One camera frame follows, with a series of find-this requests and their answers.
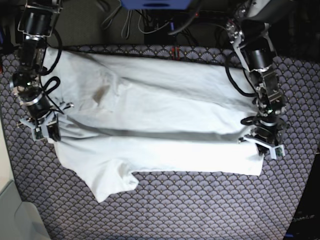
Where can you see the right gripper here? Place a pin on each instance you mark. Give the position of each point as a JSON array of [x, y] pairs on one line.
[[38, 107]]

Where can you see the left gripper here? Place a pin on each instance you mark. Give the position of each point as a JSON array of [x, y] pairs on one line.
[[269, 129]]

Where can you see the white T-shirt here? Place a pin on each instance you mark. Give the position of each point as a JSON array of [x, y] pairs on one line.
[[138, 114]]

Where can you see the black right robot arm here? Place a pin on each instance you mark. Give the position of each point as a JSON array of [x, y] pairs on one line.
[[37, 24]]

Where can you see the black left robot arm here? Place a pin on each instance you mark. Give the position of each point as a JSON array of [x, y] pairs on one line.
[[248, 32]]

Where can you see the black box with logo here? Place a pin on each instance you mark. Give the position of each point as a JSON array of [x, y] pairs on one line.
[[305, 224]]

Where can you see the red black clamp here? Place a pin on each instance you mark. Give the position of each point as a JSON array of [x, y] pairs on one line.
[[175, 53]]

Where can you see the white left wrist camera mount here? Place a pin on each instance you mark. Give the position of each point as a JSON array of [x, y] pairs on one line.
[[275, 151]]

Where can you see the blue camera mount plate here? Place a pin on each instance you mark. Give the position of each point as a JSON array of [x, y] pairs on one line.
[[156, 4]]

